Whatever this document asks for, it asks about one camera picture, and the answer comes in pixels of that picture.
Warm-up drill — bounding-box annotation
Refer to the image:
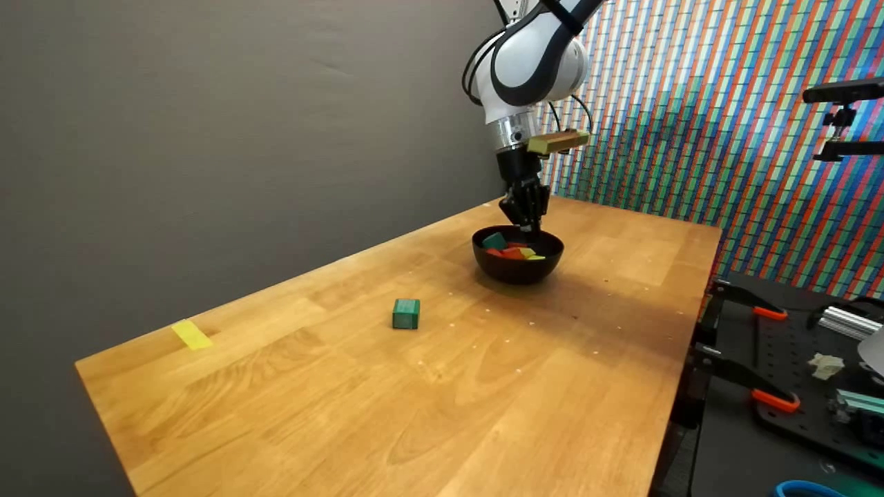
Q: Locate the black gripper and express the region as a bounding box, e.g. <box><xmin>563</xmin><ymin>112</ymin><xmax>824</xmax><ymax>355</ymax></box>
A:
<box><xmin>498</xmin><ymin>150</ymin><xmax>550</xmax><ymax>236</ymax></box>

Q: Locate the teal wooden block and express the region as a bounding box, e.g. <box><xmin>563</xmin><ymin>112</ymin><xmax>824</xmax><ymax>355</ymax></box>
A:
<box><xmin>484</xmin><ymin>232</ymin><xmax>509</xmax><ymax>252</ymax></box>

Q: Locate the black bowl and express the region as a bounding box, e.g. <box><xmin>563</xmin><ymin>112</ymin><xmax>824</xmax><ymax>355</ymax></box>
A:
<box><xmin>471</xmin><ymin>228</ymin><xmax>563</xmax><ymax>286</ymax></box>

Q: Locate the green wooden block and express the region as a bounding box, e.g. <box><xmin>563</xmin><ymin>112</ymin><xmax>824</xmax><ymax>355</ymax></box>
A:
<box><xmin>393</xmin><ymin>299</ymin><xmax>420</xmax><ymax>330</ymax></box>

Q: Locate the orange wooden block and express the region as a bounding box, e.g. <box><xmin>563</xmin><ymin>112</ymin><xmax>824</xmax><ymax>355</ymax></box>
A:
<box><xmin>500</xmin><ymin>247</ymin><xmax>525</xmax><ymax>261</ymax></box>

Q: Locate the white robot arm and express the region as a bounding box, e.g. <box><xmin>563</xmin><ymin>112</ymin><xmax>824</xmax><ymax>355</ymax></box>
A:
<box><xmin>460</xmin><ymin>0</ymin><xmax>605</xmax><ymax>232</ymax></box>

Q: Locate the yellow wooden block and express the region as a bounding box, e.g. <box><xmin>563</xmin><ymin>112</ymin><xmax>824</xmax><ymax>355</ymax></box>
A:
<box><xmin>520</xmin><ymin>248</ymin><xmax>546</xmax><ymax>263</ymax></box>

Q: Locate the black perforated tool board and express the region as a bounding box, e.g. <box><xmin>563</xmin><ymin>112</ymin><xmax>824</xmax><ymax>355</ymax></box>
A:
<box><xmin>699</xmin><ymin>280</ymin><xmax>884</xmax><ymax>476</ymax></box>

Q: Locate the yellow tape strip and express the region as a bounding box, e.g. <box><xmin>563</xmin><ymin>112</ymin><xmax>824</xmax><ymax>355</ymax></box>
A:
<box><xmin>170</xmin><ymin>321</ymin><xmax>212</xmax><ymax>350</ymax></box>

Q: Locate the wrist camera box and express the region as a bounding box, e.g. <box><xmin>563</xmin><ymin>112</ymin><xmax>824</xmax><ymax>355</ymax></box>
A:
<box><xmin>528</xmin><ymin>131</ymin><xmax>588</xmax><ymax>156</ymax></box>

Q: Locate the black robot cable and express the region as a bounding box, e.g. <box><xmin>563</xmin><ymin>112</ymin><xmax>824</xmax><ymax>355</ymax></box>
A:
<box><xmin>459</xmin><ymin>26</ymin><xmax>509</xmax><ymax>105</ymax></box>

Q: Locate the black clamp orange handle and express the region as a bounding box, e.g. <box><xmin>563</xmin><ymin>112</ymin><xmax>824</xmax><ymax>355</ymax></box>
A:
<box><xmin>713</xmin><ymin>280</ymin><xmax>789</xmax><ymax>324</ymax></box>

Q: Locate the black camera stand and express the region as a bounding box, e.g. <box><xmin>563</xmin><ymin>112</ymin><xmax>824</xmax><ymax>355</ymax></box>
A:
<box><xmin>802</xmin><ymin>78</ymin><xmax>884</xmax><ymax>164</ymax></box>

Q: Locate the blue scissors handle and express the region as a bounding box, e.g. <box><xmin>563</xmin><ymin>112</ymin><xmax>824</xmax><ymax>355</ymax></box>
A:
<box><xmin>771</xmin><ymin>480</ymin><xmax>846</xmax><ymax>497</ymax></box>

